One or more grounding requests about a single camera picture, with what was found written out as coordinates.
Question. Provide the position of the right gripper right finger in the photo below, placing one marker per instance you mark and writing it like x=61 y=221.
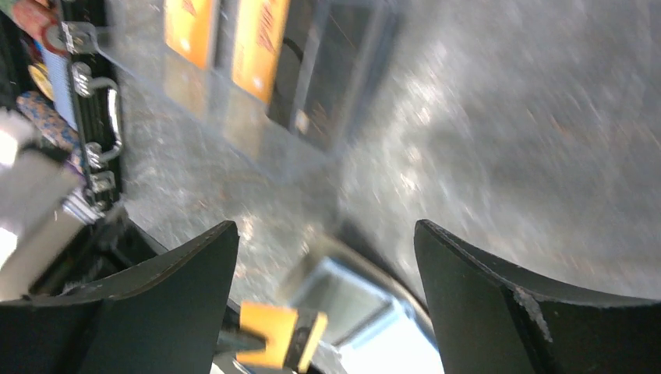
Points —
x=492 y=316

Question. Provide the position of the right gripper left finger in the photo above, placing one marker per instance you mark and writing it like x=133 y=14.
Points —
x=160 y=316

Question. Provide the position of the gold striped credit card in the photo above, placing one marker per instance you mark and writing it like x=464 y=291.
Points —
x=291 y=336

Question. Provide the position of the grey card holder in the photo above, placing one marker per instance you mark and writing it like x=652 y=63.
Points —
x=375 y=325

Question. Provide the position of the clear plastic card box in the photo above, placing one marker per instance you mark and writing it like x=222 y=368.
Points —
x=284 y=83

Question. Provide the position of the orange credit cards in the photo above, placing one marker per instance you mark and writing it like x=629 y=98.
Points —
x=244 y=38

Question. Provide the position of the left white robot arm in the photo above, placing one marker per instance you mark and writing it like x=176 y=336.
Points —
x=41 y=207

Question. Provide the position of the blue playing card deck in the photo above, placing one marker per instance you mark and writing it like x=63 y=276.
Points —
x=59 y=78

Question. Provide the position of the black poker chip case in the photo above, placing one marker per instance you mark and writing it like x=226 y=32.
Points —
x=73 y=30

